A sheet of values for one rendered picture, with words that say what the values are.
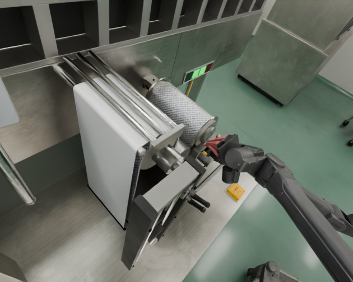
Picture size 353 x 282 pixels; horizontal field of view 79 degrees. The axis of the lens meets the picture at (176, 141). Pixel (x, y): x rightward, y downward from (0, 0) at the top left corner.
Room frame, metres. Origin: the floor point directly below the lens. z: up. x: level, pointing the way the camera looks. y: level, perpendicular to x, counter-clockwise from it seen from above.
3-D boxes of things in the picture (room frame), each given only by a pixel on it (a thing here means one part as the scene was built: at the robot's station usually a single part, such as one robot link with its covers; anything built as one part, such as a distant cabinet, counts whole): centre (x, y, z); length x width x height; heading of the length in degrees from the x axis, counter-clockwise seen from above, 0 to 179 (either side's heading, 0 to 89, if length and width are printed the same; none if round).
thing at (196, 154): (0.52, -0.11, 1.05); 0.06 x 0.05 x 0.31; 63
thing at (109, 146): (0.35, 0.21, 1.17); 0.34 x 0.05 x 0.54; 63
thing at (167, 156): (0.34, 0.01, 1.33); 0.06 x 0.06 x 0.06; 63
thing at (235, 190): (0.61, -0.37, 0.91); 0.07 x 0.07 x 0.02; 63
